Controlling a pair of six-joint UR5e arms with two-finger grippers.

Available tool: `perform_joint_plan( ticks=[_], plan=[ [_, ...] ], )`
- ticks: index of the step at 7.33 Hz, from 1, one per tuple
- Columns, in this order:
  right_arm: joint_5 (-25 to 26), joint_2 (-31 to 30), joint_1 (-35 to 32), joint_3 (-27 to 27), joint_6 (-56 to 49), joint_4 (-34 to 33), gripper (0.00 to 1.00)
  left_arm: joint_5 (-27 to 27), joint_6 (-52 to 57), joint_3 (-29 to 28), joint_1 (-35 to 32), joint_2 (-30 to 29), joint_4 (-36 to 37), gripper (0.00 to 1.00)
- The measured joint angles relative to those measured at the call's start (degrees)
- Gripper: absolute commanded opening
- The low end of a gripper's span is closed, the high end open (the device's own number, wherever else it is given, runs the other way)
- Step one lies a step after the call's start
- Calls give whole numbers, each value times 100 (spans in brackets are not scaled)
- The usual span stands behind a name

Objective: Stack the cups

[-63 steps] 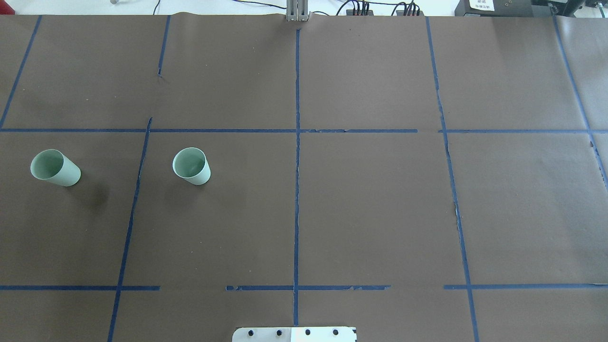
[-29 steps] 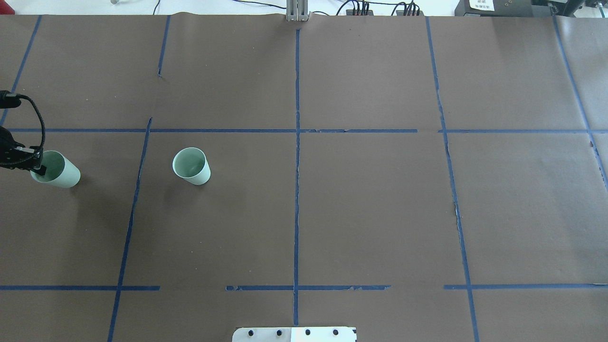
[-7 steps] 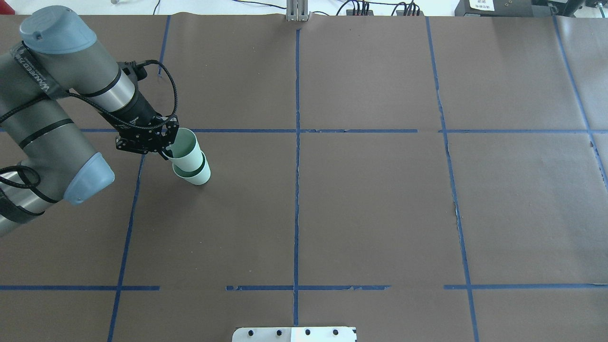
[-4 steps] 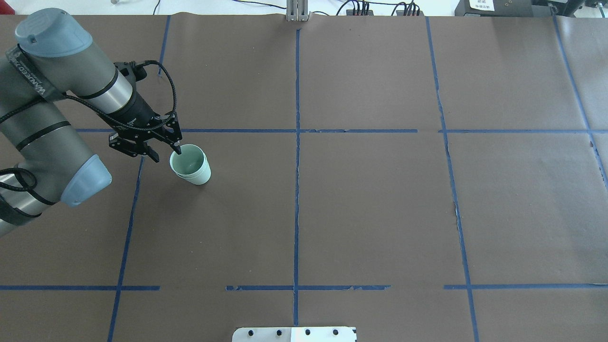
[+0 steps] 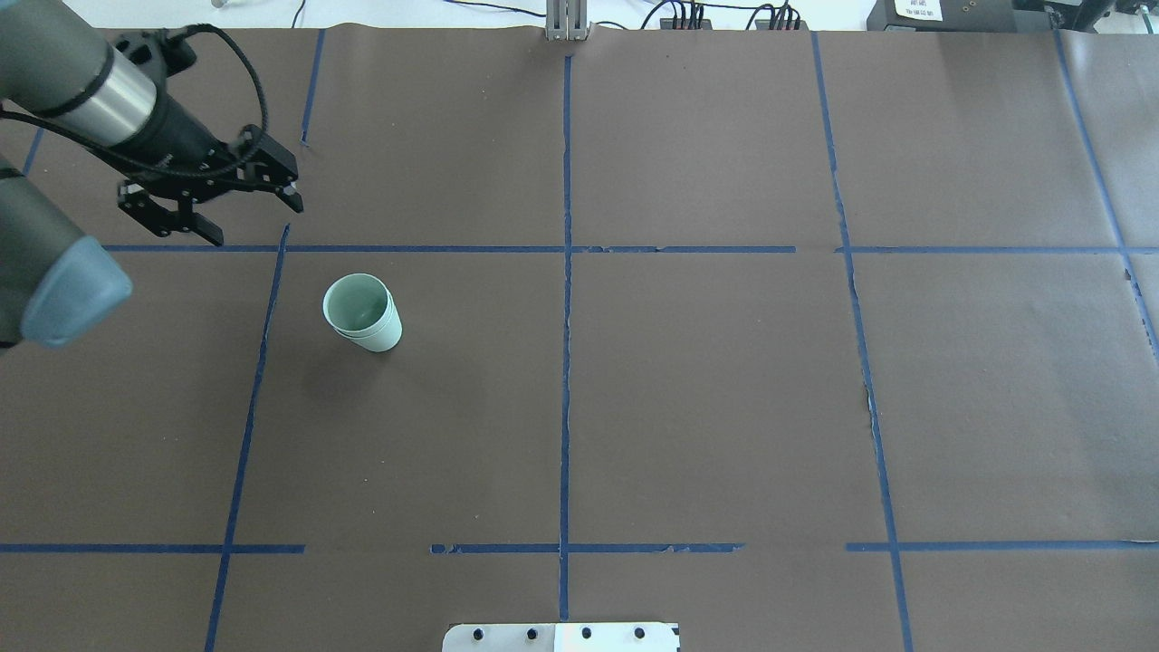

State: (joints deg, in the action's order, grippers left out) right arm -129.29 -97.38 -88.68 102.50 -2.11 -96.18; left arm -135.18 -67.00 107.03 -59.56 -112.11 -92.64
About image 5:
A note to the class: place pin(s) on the mint green cup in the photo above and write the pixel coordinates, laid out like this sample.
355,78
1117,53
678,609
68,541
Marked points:
384,334
355,301

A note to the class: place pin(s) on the aluminium frame post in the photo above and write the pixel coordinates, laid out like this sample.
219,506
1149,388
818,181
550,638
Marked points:
567,20

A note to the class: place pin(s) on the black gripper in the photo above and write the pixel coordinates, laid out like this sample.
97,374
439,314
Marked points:
184,135

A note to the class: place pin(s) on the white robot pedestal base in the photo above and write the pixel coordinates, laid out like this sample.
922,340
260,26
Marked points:
564,636

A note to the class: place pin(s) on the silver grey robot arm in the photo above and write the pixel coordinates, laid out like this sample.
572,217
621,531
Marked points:
111,99

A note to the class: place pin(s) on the brown paper table cover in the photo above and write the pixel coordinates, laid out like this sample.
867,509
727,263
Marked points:
817,342

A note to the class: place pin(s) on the black computer box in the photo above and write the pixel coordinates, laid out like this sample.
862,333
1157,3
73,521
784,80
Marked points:
942,16

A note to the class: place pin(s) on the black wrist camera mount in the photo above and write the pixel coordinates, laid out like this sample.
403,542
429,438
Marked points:
159,55

